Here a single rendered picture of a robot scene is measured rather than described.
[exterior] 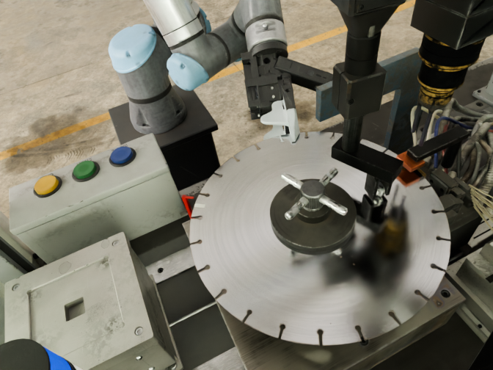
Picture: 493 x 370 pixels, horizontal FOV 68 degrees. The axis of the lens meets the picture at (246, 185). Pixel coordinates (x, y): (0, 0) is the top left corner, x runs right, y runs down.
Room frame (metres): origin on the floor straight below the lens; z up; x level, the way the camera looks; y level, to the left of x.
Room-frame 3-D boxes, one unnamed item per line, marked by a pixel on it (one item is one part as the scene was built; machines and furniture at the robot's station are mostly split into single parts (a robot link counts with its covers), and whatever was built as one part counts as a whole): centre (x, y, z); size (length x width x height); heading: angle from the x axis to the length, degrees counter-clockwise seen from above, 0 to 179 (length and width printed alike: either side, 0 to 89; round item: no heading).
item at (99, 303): (0.24, 0.26, 0.82); 0.18 x 0.18 x 0.15; 17
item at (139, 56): (0.85, 0.19, 0.91); 0.13 x 0.12 x 0.14; 131
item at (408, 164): (0.34, -0.26, 0.95); 0.10 x 0.03 x 0.07; 107
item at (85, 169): (0.51, 0.29, 0.90); 0.04 x 0.04 x 0.02
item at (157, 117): (0.84, 0.20, 0.80); 0.15 x 0.15 x 0.10
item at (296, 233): (0.28, -0.08, 0.96); 0.11 x 0.11 x 0.03
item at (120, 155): (0.53, 0.22, 0.90); 0.04 x 0.04 x 0.02
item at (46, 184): (0.49, 0.35, 0.90); 0.04 x 0.04 x 0.02
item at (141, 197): (0.49, 0.28, 0.82); 0.28 x 0.11 x 0.15; 107
